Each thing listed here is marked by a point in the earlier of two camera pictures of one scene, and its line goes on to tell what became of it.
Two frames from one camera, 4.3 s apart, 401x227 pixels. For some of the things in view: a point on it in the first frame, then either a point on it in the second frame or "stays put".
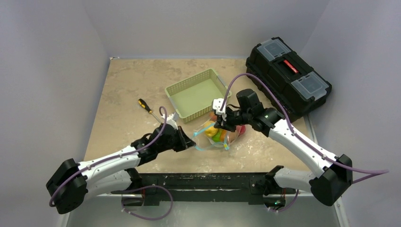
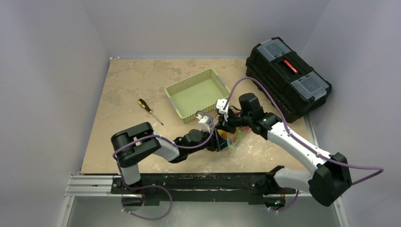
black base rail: [241, 187] stays put
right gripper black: [229, 120] stays put
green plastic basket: [193, 97] stays put
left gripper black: [183, 144] -> [216, 144]
